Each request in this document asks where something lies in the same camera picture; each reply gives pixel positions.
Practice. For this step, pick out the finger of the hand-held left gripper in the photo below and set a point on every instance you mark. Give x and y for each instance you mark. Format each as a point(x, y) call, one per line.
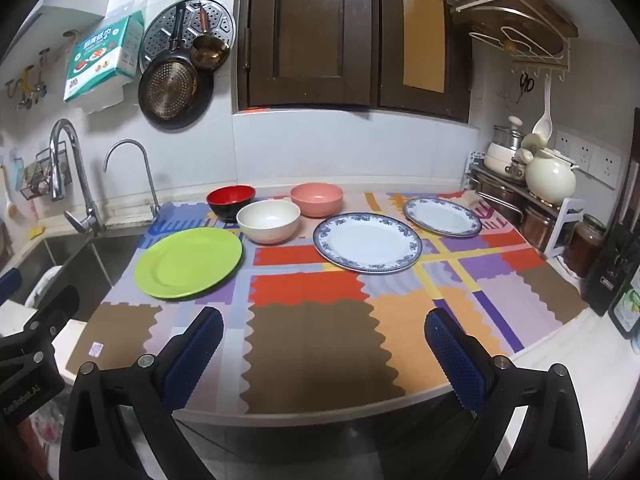
point(52, 307)
point(10, 282)

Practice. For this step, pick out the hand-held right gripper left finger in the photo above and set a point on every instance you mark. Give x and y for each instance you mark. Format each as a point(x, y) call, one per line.
point(195, 355)

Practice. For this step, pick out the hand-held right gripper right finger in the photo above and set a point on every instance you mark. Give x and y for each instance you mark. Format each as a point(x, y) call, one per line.
point(457, 360)

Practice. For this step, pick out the white bowl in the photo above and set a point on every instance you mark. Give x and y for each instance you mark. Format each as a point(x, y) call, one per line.
point(267, 230)

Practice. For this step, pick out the small blue floral plate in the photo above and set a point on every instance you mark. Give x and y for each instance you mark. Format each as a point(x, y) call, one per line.
point(442, 216)

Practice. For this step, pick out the large blue floral plate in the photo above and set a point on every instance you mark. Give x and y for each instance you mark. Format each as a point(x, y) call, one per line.
point(367, 242)

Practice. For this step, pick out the red and black bowl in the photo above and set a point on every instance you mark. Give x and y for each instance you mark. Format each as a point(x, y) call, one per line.
point(230, 200)

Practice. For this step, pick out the pink bowl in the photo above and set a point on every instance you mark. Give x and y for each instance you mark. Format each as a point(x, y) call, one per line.
point(317, 205)

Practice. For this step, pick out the steel sink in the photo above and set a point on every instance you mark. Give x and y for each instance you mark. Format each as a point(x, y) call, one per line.
point(75, 260)

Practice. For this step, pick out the yellow sponge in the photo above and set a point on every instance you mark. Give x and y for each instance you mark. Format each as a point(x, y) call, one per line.
point(36, 232)

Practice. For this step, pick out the green plate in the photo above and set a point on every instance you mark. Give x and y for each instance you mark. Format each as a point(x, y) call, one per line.
point(187, 262)

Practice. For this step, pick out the chrome kitchen faucet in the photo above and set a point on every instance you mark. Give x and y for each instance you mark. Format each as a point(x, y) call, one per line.
point(85, 195)

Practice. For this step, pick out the colourful patchwork mat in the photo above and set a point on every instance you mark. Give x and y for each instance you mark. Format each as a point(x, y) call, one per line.
point(310, 340)

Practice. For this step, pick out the copper tinted steel pot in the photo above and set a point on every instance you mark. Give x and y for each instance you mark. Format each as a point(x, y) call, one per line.
point(536, 227)

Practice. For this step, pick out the slim gooseneck faucet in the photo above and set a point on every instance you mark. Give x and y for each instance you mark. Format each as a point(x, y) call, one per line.
point(150, 180)

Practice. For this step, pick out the dark steel pot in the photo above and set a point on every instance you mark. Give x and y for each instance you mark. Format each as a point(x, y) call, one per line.
point(500, 200)

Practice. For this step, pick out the glass jar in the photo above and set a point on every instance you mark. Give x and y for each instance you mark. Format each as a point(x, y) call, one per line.
point(585, 250)

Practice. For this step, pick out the white and metal pot rack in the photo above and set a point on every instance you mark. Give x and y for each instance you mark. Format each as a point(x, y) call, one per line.
point(565, 225)

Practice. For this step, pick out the green label packet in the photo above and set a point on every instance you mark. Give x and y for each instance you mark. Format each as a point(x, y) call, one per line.
point(627, 307)

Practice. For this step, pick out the black tall container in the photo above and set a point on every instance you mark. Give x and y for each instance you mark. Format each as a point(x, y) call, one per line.
point(615, 250)

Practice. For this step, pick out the small hanging utensils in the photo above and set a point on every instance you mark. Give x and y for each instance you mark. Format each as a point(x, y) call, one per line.
point(25, 87)

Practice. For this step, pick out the cream ceramic pot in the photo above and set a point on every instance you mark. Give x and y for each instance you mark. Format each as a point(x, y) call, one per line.
point(550, 177)

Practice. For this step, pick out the green tissue paper pack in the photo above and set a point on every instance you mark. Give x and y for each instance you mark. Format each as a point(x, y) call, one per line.
point(100, 55)

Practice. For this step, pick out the bronze dotted frying pan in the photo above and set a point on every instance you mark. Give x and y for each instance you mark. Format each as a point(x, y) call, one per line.
point(167, 85)

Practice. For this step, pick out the white plastic ladle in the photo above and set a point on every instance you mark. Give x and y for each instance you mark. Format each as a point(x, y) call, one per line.
point(542, 122)

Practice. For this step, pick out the black scissors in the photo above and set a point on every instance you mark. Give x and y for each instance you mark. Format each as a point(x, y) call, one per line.
point(526, 85)

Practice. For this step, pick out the round metal steamer tray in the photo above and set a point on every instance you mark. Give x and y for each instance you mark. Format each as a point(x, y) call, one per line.
point(220, 20)

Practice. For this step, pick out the dark wooden window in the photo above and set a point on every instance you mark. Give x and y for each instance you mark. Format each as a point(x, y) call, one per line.
point(310, 35)

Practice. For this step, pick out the white wall socket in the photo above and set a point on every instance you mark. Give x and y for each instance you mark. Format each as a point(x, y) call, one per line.
point(607, 167)
point(586, 154)
point(565, 144)

